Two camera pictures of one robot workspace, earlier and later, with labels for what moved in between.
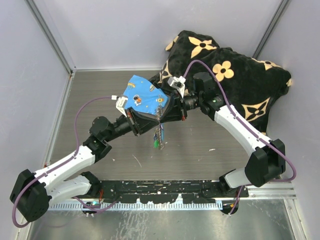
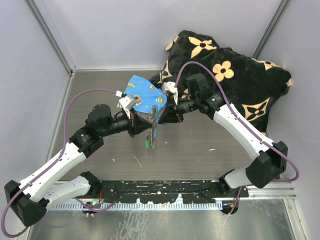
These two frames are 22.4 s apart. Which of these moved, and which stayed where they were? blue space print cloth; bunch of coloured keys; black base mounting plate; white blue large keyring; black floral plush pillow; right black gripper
Moved: bunch of coloured keys; white blue large keyring
Stayed: black floral plush pillow; black base mounting plate; blue space print cloth; right black gripper
